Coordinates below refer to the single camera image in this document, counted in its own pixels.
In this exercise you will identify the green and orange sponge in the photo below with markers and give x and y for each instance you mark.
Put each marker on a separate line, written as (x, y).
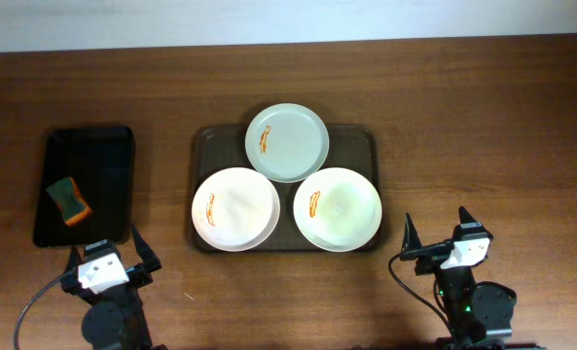
(68, 198)

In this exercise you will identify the small black tray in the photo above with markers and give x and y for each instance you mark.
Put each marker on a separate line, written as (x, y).
(101, 161)

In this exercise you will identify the pale green plate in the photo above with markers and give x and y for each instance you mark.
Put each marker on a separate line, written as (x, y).
(287, 142)

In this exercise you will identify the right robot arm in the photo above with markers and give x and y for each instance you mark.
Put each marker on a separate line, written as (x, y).
(478, 315)

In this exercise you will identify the large brown serving tray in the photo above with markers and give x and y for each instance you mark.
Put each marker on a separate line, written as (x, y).
(221, 146)

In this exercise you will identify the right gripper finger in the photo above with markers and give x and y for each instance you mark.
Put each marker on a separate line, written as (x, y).
(411, 239)
(466, 219)

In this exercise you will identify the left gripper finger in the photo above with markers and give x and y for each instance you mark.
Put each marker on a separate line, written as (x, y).
(149, 259)
(74, 259)

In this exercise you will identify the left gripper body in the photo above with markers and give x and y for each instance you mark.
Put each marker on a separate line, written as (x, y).
(135, 273)

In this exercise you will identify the white plate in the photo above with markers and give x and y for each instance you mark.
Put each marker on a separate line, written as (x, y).
(337, 209)
(235, 209)

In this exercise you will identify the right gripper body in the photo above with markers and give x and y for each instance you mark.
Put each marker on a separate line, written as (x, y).
(427, 262)

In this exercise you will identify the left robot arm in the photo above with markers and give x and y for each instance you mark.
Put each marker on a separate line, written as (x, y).
(116, 319)

